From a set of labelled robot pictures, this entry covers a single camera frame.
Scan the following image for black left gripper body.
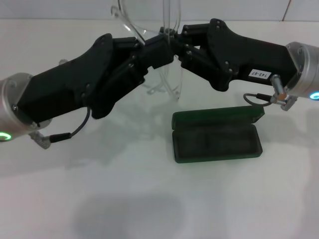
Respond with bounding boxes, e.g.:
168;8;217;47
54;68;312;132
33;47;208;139
14;33;121;120

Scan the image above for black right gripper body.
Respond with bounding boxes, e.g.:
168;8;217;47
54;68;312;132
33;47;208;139
203;17;300;92

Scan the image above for clear white glasses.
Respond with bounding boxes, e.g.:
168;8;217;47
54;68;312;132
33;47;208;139
110;0;185;102

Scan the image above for green glasses case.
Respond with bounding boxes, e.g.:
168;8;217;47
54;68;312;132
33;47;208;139
171;105;265;164

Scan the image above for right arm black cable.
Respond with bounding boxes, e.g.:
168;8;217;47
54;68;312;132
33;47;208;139
243;92;278;107

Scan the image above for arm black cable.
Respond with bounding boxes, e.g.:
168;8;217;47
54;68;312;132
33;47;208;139
49;106;91;144
243;92;278;107

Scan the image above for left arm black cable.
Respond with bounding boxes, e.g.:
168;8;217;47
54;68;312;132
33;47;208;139
49;106;91;144

